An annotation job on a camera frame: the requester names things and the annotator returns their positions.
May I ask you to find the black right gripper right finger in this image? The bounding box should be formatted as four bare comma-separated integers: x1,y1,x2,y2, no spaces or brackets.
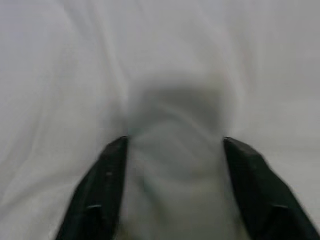
223,136,320,240

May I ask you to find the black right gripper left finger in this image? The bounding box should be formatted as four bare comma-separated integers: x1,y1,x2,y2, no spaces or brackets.
56,136,130,240

